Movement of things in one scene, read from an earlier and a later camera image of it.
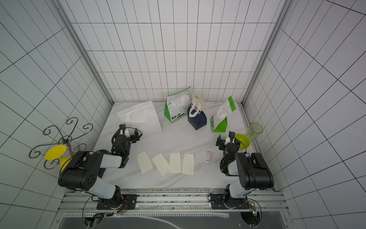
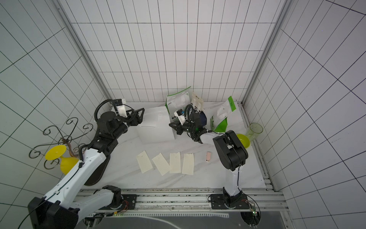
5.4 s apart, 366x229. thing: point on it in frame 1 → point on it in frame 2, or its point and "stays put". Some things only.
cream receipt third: [175, 162] stays put
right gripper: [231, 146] → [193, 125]
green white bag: [176, 104] stays put
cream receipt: [144, 161] stays put
